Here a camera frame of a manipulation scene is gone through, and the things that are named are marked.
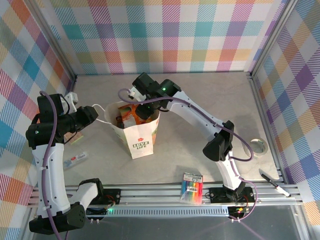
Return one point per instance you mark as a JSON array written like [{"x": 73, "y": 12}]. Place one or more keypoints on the left controller board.
[{"x": 100, "y": 211}]

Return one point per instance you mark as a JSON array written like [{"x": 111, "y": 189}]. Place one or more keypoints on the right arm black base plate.
[{"x": 217, "y": 195}]

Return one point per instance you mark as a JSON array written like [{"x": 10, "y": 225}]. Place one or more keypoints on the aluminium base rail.
[{"x": 155, "y": 193}]

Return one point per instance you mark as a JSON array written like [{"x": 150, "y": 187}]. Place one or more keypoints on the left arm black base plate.
[{"x": 112, "y": 196}]

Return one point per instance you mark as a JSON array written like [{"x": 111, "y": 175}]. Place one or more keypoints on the right controller board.
[{"x": 237, "y": 210}]

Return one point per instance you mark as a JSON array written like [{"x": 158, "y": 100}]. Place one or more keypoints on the controller board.
[
  {"x": 100, "y": 211},
  {"x": 237, "y": 210}
]

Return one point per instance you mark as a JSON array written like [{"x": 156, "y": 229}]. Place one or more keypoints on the clear tape roll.
[{"x": 261, "y": 153}]

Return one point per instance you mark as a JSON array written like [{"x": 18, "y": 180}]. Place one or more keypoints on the sponge pad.
[{"x": 78, "y": 138}]

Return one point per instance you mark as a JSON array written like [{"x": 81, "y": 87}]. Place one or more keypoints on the orange snack packet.
[{"x": 130, "y": 111}]

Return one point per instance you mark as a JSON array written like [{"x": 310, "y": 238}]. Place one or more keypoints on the aluminium side rail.
[{"x": 260, "y": 105}]

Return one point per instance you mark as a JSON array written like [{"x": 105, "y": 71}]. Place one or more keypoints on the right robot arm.
[{"x": 195, "y": 112}]

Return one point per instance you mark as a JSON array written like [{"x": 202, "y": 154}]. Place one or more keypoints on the aluminium frame post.
[
  {"x": 271, "y": 37},
  {"x": 53, "y": 37}
]

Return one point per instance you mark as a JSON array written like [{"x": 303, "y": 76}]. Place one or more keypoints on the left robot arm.
[{"x": 52, "y": 175}]

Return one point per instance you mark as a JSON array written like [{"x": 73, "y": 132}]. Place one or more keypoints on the black white marker pen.
[{"x": 275, "y": 184}]

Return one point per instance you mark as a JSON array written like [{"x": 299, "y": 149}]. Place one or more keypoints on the colourful highlighter pack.
[{"x": 192, "y": 188}]

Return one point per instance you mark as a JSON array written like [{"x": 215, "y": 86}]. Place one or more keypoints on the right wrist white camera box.
[{"x": 132, "y": 95}]

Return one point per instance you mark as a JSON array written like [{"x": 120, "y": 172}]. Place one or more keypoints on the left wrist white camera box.
[{"x": 71, "y": 101}]

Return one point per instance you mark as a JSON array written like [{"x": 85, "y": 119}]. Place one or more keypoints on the green picnic print paper bag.
[{"x": 140, "y": 147}]

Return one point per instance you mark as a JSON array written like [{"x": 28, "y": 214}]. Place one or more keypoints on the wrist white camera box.
[
  {"x": 132, "y": 95},
  {"x": 71, "y": 101}
]

